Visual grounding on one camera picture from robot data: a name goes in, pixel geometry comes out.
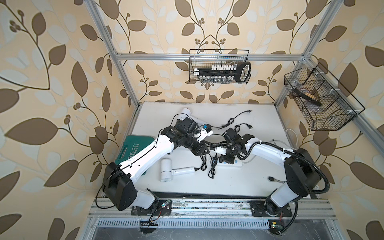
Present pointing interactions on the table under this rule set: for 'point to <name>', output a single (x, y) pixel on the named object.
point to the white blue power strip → (236, 163)
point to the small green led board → (165, 204)
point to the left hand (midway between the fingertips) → (205, 148)
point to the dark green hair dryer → (231, 134)
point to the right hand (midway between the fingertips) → (222, 157)
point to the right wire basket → (326, 105)
